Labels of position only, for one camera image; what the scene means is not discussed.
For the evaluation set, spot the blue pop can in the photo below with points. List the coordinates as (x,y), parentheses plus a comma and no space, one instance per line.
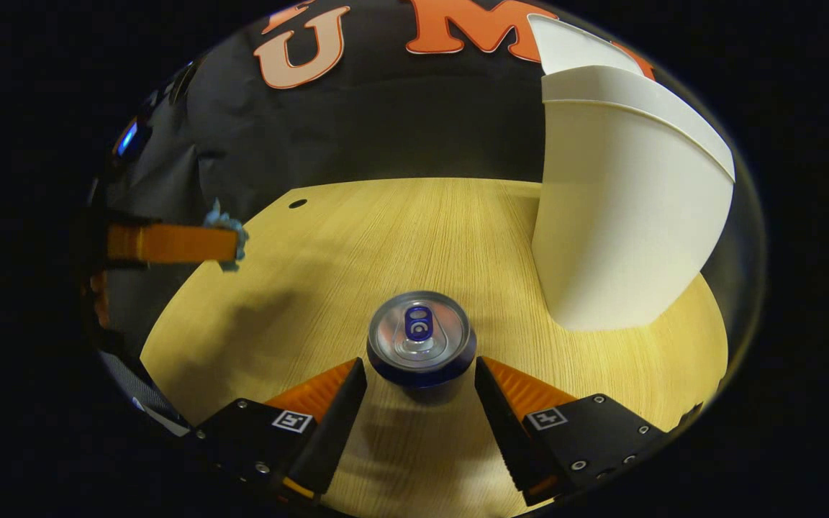
(422,334)

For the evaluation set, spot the white desktop garbage bin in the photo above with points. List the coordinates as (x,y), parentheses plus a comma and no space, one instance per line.
(623,230)

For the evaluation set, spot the blue paper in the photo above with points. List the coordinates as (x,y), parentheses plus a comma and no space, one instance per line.
(231,224)

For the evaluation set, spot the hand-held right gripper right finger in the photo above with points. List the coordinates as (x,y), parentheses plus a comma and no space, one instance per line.
(504,424)

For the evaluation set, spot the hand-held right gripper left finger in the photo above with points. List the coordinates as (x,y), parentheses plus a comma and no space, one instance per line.
(328,424)

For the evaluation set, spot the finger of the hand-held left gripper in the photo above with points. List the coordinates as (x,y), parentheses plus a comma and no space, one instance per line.
(170,243)
(101,298)

